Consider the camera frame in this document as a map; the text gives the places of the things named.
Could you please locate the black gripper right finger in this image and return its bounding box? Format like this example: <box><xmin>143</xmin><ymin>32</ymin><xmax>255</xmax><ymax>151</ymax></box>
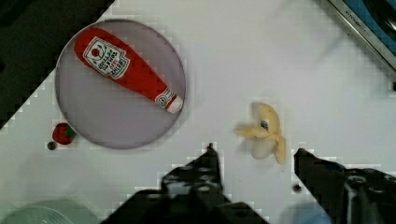
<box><xmin>293</xmin><ymin>148</ymin><xmax>396</xmax><ymax>224</ymax></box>

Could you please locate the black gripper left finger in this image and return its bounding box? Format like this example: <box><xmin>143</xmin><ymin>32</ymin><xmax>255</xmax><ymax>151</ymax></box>
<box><xmin>100</xmin><ymin>144</ymin><xmax>269</xmax><ymax>224</ymax></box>

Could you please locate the yellow plush peeled banana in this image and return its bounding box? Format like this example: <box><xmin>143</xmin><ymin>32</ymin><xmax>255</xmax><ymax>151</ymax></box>
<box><xmin>234</xmin><ymin>103</ymin><xmax>286</xmax><ymax>165</ymax></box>

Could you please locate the light blue round object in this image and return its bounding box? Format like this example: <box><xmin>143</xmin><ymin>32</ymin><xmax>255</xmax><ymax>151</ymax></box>
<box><xmin>279</xmin><ymin>203</ymin><xmax>332</xmax><ymax>224</ymax></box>

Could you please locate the red plush strawberry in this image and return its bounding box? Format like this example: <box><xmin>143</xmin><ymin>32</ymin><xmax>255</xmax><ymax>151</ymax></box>
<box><xmin>52</xmin><ymin>122</ymin><xmax>77</xmax><ymax>145</ymax></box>

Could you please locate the pale green perforated colander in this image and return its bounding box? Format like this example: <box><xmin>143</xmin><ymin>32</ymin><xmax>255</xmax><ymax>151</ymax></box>
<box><xmin>1</xmin><ymin>200</ymin><xmax>100</xmax><ymax>224</ymax></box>

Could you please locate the red plush ketchup bottle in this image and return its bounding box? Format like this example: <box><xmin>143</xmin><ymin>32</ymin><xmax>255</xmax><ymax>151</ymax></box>
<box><xmin>74</xmin><ymin>28</ymin><xmax>184</xmax><ymax>113</ymax></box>

